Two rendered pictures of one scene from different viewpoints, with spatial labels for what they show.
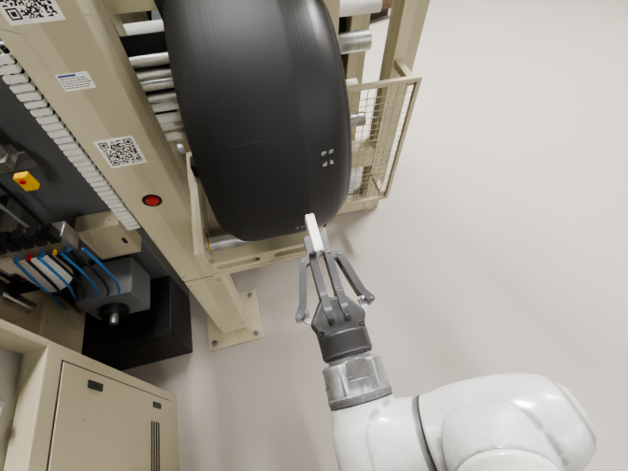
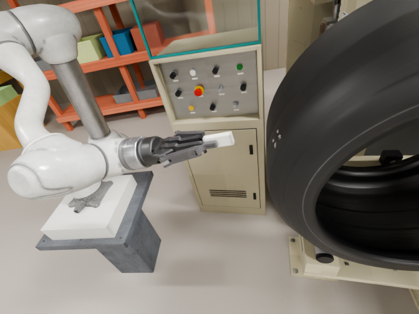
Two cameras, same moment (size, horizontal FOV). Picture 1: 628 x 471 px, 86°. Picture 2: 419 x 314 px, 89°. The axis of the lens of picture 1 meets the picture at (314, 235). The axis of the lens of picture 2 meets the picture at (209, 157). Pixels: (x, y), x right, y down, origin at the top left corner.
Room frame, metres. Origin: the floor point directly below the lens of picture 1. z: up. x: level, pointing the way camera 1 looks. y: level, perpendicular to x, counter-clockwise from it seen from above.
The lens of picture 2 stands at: (0.52, -0.36, 1.53)
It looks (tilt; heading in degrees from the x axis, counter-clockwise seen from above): 39 degrees down; 125
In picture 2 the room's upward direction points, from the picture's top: 14 degrees counter-clockwise
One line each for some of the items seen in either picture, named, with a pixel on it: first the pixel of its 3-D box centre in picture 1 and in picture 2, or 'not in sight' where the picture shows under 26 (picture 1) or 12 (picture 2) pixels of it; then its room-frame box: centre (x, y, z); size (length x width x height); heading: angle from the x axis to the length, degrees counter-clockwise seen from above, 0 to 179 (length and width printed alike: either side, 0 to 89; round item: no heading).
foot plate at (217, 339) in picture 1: (233, 318); (310, 256); (0.59, 0.42, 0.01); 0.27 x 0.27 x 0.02; 15
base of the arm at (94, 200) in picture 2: not in sight; (87, 194); (-0.54, -0.03, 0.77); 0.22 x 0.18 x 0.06; 109
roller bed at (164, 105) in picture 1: (164, 92); not in sight; (0.99, 0.49, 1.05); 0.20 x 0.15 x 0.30; 105
